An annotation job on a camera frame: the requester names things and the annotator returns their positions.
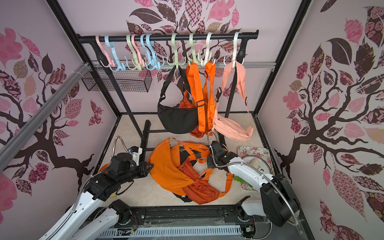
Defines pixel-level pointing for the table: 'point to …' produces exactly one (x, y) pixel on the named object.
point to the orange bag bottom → (164, 162)
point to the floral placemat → (244, 151)
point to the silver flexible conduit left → (83, 186)
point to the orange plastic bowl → (103, 167)
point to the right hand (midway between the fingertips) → (212, 159)
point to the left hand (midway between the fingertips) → (153, 169)
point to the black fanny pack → (178, 119)
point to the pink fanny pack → (225, 125)
